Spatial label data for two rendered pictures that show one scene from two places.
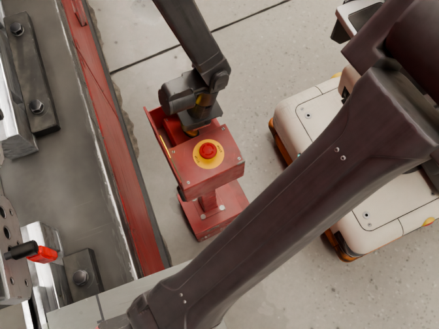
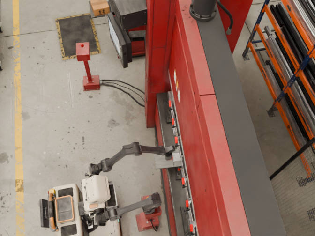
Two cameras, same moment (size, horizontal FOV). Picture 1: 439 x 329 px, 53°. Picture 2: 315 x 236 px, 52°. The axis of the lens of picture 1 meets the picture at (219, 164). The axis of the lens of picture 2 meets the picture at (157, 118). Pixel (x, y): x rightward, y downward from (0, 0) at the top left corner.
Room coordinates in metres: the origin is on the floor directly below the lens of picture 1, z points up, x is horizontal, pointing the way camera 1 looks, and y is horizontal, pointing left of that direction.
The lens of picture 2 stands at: (1.14, 0.10, 3.96)
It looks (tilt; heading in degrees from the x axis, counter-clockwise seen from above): 61 degrees down; 185
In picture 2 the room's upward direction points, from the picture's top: 5 degrees clockwise
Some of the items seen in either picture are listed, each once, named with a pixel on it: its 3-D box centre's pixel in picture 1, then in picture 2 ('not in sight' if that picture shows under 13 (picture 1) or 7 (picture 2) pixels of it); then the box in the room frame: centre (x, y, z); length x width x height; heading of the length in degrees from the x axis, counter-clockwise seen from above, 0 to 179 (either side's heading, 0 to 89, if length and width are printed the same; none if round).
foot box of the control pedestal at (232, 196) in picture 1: (215, 203); (147, 219); (0.39, 0.02, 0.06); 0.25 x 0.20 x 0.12; 113
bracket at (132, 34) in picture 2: not in sight; (141, 46); (-1.25, -0.35, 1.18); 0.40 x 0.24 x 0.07; 17
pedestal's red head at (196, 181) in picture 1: (196, 143); (151, 205); (0.38, 0.05, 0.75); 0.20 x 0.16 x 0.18; 23
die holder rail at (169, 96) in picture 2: not in sight; (173, 112); (-0.61, 0.12, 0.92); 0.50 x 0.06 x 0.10; 17
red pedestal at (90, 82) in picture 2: not in sight; (87, 67); (-1.38, -1.13, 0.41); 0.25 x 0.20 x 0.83; 107
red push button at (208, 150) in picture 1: (208, 152); not in sight; (0.34, 0.02, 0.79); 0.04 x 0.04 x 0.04
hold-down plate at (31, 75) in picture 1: (31, 72); (185, 222); (0.52, 0.40, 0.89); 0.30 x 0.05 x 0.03; 17
